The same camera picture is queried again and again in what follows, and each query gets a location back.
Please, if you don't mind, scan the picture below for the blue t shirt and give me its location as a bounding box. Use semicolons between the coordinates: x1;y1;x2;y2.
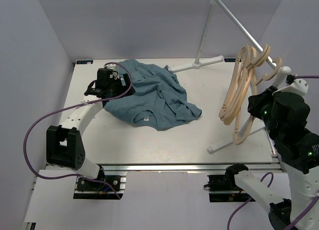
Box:
104;59;202;131

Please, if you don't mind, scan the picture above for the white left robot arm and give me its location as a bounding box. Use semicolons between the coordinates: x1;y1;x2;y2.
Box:
46;63;135;190

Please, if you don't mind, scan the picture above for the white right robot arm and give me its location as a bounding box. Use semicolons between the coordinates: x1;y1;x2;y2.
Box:
225;76;319;230

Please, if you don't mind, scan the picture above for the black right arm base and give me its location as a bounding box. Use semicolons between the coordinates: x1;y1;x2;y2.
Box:
203;175;255;203

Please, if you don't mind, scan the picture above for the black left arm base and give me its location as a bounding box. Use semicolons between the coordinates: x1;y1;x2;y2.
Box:
73;171;126;200

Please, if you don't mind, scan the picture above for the white clothes rack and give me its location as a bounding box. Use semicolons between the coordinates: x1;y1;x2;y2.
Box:
167;0;292;155

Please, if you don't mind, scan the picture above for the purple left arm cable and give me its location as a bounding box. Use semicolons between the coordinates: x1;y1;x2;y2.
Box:
23;62;133;200

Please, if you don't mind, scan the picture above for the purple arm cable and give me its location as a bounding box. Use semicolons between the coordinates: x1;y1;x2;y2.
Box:
225;74;319;230
23;62;133;200

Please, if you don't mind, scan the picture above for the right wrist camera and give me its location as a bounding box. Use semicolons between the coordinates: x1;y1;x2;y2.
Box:
275;128;319;174

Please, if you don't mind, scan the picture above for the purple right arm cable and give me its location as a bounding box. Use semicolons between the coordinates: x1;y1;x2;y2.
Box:
225;74;319;230

